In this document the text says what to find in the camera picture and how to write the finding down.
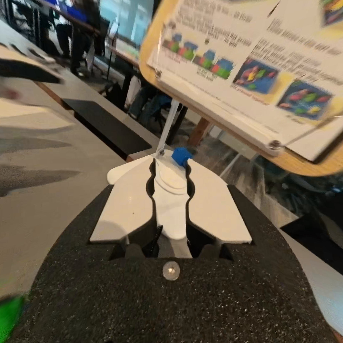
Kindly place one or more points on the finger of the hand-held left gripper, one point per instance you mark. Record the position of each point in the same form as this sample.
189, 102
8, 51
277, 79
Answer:
29, 118
24, 57

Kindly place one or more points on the white acrylic stand base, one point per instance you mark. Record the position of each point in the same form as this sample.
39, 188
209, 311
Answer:
171, 203

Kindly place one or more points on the blue single-stud mega block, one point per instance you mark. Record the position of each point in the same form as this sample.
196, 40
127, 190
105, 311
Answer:
181, 156

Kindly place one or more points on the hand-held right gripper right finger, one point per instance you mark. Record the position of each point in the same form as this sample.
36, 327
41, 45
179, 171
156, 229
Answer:
217, 209

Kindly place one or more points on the black table inset panel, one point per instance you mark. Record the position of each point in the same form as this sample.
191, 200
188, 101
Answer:
107, 126

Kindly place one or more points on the green two-stud mega block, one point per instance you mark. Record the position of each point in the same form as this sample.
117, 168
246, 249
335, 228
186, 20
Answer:
10, 319

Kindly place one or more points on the computer monitor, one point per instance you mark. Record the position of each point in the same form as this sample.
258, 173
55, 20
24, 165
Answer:
126, 21

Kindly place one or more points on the wooden table leg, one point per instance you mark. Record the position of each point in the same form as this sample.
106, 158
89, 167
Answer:
198, 132

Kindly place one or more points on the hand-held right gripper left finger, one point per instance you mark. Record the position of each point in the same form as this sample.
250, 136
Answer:
126, 206

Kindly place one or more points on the printed instruction sheet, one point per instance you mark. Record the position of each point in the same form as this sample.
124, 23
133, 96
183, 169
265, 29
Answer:
268, 32

